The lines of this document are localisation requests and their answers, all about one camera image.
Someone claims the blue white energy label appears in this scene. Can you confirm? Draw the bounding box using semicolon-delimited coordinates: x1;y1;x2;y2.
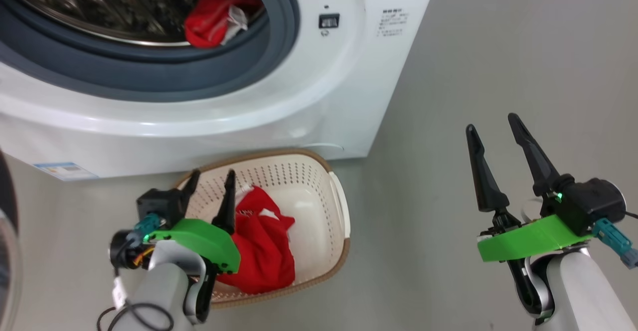
33;162;99;181

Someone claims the cream perforated laundry basket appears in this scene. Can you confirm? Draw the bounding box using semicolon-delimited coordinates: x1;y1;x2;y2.
172;149;351;308

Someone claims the steel washing machine drum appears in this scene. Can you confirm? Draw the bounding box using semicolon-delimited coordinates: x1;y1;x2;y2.
0;0;266;48

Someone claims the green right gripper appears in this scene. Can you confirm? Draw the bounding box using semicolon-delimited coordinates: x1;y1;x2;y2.
465;113;594;264

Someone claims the red and white garment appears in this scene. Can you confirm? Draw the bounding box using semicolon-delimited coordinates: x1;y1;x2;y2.
184;0;265;49

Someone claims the white front-load washing machine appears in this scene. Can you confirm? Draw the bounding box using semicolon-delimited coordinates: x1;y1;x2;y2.
0;0;442;180

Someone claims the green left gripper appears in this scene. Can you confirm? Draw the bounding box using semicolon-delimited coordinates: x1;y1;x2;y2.
144;169;242;275

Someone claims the grey rubber door gasket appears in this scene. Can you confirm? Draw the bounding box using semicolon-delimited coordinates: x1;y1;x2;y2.
0;0;302;104

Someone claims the black glass washing machine door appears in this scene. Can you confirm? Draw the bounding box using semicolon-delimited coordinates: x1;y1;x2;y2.
0;149;23;331

